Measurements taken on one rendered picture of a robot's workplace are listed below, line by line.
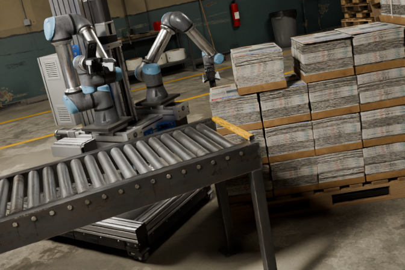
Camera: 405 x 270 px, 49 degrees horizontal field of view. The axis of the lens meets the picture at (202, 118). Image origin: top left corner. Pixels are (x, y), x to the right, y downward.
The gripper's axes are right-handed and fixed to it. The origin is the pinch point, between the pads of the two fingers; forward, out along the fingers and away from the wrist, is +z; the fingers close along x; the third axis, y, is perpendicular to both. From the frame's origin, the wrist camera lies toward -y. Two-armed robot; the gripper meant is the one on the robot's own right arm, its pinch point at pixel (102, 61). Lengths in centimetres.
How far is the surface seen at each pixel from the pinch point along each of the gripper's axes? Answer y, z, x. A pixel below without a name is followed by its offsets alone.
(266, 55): 8, -5, -98
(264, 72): 18, -7, -98
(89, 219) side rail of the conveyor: 56, 33, 25
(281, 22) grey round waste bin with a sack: 7, -525, -583
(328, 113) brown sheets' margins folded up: 45, 12, -131
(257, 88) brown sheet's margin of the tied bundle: 27, -9, -94
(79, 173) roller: 46, 7, 19
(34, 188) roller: 48, 5, 38
